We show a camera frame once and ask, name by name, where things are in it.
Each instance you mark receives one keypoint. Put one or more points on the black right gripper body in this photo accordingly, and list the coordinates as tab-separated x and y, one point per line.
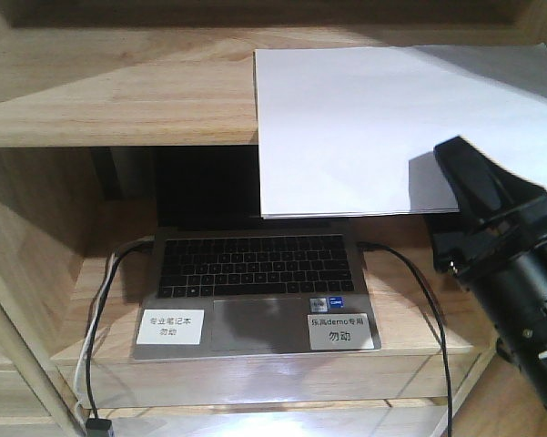
469	255

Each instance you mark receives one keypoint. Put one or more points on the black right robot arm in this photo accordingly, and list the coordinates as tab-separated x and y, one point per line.
516	303

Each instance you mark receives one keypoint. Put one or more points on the white paper sheets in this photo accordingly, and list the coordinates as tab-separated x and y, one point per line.
349	132

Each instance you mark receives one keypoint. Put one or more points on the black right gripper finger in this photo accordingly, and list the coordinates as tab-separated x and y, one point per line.
486	193

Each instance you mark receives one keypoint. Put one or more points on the grey laptop computer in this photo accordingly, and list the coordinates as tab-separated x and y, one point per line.
226	282

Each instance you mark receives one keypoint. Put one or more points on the wooden shelf unit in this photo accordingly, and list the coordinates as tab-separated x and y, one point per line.
81	74

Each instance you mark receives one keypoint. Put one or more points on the grey adapter dongle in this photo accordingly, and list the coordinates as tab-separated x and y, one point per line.
98	427

